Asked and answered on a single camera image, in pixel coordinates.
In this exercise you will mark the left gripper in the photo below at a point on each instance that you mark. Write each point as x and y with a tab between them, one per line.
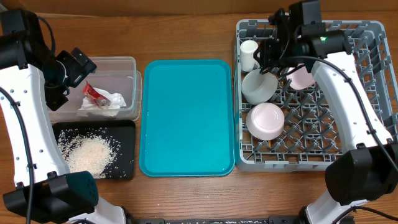
80	70

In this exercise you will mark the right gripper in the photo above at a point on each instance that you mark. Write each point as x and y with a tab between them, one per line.
266	48

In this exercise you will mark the pale green cup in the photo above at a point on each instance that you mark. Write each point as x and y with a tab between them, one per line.
247	50

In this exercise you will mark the red foil snack wrapper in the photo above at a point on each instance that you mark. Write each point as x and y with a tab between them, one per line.
95	97

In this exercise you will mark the grey bowl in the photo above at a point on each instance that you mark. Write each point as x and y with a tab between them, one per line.
258	88

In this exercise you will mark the pink plate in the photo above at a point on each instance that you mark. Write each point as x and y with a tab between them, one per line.
300	79

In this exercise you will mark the white napkin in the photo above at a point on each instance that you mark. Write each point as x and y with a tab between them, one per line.
117	102

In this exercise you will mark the pink bowl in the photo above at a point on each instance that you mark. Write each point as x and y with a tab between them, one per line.
265	121

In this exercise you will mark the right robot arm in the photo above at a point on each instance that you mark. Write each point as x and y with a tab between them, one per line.
367	169

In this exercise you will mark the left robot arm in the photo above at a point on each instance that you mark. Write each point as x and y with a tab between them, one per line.
35	80

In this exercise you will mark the grey dishwasher rack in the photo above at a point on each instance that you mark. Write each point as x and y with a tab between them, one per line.
309	140

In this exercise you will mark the clear plastic bin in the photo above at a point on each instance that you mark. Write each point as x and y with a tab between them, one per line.
114	75

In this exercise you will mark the black plastic tray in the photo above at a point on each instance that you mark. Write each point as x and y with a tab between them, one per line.
124	140

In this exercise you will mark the white rice leftovers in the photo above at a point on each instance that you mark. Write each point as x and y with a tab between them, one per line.
88	154

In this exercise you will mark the teal serving tray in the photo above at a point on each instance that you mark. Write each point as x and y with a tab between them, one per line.
187	122

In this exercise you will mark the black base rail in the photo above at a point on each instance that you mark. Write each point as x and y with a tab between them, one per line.
270	220

